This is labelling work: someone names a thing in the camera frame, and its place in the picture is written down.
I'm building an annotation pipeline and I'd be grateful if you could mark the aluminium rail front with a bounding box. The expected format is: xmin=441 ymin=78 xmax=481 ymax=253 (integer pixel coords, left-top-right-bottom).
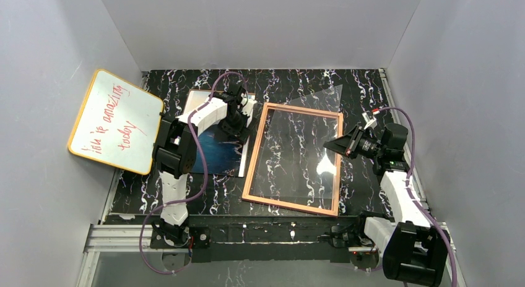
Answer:
xmin=76 ymin=221 xmax=467 ymax=287

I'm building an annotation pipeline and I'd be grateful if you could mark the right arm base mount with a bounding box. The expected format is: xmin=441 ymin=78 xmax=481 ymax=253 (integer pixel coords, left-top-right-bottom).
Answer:
xmin=317 ymin=225 xmax=382 ymax=264

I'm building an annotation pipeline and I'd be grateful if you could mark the pink wooden picture frame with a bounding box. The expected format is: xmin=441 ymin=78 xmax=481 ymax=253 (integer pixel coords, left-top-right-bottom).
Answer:
xmin=242 ymin=103 xmax=344 ymax=216

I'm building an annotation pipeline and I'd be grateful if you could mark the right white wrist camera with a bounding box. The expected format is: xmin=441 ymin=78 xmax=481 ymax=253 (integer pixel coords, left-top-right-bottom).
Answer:
xmin=362 ymin=111 xmax=377 ymax=130

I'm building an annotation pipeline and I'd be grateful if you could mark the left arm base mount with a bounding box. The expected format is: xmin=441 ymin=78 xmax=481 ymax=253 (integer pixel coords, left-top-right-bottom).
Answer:
xmin=150 ymin=224 xmax=211 ymax=249

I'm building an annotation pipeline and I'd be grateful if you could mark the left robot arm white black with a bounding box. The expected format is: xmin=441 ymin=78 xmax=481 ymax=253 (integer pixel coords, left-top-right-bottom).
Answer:
xmin=153 ymin=86 xmax=257 ymax=226

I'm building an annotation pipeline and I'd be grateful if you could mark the yellow-framed whiteboard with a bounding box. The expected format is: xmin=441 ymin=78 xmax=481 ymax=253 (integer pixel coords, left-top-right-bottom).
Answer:
xmin=67 ymin=69 xmax=164 ymax=175

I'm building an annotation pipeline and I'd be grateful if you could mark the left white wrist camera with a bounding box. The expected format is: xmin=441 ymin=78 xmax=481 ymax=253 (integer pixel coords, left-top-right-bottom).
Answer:
xmin=240 ymin=94 xmax=258 ymax=118

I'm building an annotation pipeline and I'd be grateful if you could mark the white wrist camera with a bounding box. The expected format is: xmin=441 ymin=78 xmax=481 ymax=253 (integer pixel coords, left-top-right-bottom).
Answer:
xmin=362 ymin=111 xmax=377 ymax=130
xmin=240 ymin=94 xmax=258 ymax=118

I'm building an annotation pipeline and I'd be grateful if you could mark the seascape photo on board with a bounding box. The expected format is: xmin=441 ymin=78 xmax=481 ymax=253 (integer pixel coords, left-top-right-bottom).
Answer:
xmin=183 ymin=89 xmax=249 ymax=178

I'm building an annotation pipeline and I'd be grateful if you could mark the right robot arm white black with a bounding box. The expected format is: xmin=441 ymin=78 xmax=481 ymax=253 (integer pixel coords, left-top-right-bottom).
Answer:
xmin=319 ymin=123 xmax=449 ymax=286

